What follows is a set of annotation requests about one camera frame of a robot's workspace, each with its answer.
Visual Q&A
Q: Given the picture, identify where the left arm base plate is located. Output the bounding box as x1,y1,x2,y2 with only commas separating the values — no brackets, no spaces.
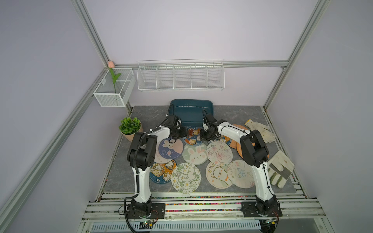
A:
126,203,166,219

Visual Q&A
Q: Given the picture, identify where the white flower green coaster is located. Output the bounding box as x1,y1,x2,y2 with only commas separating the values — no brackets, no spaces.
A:
172,163,201,194

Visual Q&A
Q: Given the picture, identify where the green potted plant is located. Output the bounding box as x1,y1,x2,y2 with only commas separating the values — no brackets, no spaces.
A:
119,117,143,142

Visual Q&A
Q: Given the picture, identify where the blue bear picnic coaster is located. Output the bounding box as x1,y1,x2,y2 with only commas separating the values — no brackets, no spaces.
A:
183,127,204,146

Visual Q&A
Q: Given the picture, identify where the pink swirl coaster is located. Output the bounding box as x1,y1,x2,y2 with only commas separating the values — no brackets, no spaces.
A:
154,154,171,164

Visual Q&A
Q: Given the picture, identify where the white wire wall shelf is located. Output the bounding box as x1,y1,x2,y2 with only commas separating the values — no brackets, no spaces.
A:
137,59,225,92

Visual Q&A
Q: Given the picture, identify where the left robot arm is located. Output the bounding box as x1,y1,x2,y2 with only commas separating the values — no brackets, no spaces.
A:
127,115,187,204

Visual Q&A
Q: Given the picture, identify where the blue orange toast coaster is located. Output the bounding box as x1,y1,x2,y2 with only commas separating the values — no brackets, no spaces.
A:
150,160,177,184

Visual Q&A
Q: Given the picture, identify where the orange round coaster near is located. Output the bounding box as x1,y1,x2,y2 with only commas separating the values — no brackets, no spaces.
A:
236,142,269,159

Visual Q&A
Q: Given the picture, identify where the purple bunny coaster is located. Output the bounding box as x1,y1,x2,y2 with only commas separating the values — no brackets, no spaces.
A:
158,138,184,159

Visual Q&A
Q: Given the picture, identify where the orange round coaster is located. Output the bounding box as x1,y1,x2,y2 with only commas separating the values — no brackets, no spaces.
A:
236,142,269,159
225,124,253,150

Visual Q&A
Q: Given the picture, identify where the white grey glove near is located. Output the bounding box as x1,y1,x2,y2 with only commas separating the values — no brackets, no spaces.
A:
268,150,295,188

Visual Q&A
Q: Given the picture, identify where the blue bunny bear coaster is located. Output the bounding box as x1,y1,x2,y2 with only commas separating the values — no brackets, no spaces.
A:
205,136,232,147

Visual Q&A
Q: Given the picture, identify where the pink artificial tulip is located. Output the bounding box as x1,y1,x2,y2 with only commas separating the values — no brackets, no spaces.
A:
108,61,121,93

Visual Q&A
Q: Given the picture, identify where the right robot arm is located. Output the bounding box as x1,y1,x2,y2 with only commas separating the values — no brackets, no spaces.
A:
200,109,282,216

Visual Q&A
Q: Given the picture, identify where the teal plastic storage box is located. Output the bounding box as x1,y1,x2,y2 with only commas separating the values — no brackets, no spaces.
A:
169,99,214,127

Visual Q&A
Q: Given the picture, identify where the alpaca cream coaster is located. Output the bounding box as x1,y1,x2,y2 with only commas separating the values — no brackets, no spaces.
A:
206,162,233,189

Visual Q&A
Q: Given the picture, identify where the green bunny coaster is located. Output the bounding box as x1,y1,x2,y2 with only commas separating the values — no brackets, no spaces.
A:
182,144,207,165

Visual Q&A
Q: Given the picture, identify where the butterfly cream coaster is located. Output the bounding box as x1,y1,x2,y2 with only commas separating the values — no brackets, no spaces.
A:
227,160,255,188

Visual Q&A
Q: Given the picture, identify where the pink floral sketch coaster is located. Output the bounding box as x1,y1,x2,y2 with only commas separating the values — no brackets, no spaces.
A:
206,141,233,167

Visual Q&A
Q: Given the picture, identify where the orange round coaster far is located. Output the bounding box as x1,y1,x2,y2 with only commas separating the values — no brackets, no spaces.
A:
225,124,253,150

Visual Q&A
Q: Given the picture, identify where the white mesh wall basket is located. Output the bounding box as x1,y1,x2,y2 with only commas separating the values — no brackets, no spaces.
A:
93,68,136,107

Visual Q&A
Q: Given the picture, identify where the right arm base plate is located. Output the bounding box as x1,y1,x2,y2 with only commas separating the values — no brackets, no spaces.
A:
241,202,283,217

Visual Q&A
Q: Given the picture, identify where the white work glove far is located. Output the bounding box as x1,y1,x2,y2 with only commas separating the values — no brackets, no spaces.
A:
245,119,276,143

